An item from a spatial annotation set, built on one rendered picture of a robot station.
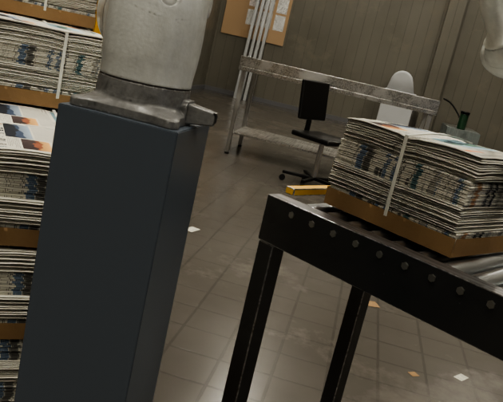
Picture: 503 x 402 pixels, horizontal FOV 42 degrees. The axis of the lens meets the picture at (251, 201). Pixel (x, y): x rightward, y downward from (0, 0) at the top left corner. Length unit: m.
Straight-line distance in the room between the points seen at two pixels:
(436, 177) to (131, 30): 0.75
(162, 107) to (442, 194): 0.68
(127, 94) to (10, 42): 1.00
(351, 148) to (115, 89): 0.73
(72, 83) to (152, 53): 1.04
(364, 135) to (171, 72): 0.67
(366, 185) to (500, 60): 0.41
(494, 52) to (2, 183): 1.13
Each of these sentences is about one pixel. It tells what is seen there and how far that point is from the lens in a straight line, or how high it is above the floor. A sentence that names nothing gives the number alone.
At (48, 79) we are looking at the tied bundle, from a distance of 2.05.
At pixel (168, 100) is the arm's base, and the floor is 1.04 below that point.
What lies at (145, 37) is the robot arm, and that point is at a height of 1.13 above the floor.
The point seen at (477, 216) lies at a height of 0.90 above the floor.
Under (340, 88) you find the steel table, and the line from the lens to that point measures 6.44.
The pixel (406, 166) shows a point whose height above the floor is 0.96.
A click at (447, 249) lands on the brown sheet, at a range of 1.47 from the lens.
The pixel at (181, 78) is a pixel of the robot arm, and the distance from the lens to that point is 1.07.
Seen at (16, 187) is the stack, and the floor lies 0.74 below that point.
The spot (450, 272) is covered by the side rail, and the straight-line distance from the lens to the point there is 1.39.
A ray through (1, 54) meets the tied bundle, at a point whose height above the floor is 0.97.
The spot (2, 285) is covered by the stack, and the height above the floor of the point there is 0.51.
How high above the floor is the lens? 1.16
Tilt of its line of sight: 14 degrees down
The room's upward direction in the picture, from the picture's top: 13 degrees clockwise
